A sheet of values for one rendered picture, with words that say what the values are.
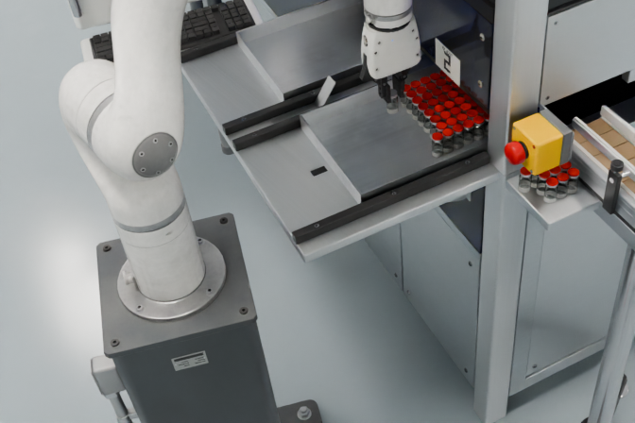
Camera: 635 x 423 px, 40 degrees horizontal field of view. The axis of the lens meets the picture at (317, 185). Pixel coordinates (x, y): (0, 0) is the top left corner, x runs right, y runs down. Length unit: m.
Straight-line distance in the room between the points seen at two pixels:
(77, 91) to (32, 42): 2.59
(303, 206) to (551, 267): 0.62
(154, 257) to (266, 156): 0.39
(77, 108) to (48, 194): 1.84
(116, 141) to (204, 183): 1.77
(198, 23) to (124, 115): 1.02
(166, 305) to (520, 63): 0.71
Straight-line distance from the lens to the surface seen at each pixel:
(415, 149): 1.70
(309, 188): 1.64
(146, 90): 1.23
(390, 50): 1.57
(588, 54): 1.59
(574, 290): 2.10
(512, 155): 1.51
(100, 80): 1.31
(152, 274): 1.48
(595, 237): 2.00
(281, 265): 2.69
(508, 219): 1.75
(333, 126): 1.77
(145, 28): 1.22
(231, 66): 1.97
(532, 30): 1.47
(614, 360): 1.94
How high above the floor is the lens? 2.03
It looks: 44 degrees down
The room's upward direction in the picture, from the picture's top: 8 degrees counter-clockwise
